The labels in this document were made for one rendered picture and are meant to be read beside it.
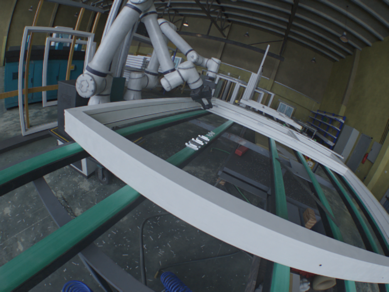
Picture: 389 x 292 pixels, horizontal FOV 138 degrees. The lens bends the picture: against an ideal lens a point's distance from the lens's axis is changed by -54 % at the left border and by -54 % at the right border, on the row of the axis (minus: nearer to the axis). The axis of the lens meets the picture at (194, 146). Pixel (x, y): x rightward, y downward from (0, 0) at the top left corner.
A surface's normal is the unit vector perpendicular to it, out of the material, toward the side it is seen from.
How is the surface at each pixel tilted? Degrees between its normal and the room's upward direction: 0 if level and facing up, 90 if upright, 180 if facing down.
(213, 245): 0
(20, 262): 0
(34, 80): 90
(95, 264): 0
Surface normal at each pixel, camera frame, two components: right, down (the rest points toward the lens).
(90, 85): 0.15, 0.55
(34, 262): 0.29, -0.87
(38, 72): 0.87, 0.41
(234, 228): -0.40, 0.28
